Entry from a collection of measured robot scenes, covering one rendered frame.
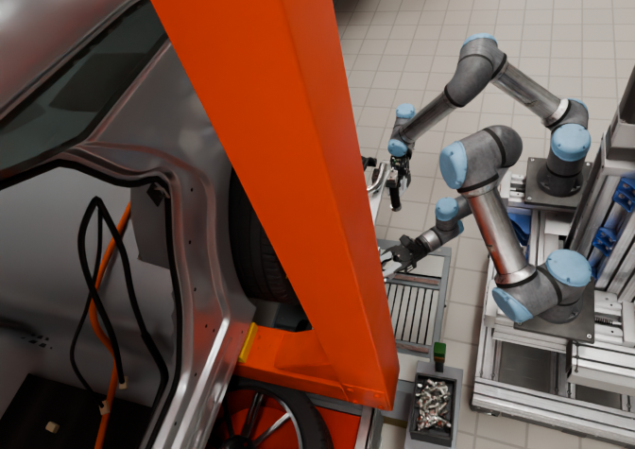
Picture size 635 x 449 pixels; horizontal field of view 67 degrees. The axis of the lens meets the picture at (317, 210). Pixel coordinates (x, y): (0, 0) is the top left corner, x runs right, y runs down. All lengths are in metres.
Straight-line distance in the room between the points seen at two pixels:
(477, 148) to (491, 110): 2.12
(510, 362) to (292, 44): 1.87
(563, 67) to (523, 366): 2.24
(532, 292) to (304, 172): 0.88
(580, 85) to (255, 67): 3.22
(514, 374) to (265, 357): 1.03
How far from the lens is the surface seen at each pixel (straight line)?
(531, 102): 1.84
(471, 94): 1.67
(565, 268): 1.49
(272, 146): 0.70
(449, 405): 1.84
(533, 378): 2.24
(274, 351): 1.82
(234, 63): 0.62
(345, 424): 2.11
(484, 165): 1.34
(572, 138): 1.82
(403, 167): 1.89
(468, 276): 2.65
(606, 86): 3.72
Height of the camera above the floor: 2.30
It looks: 51 degrees down
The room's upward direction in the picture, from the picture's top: 18 degrees counter-clockwise
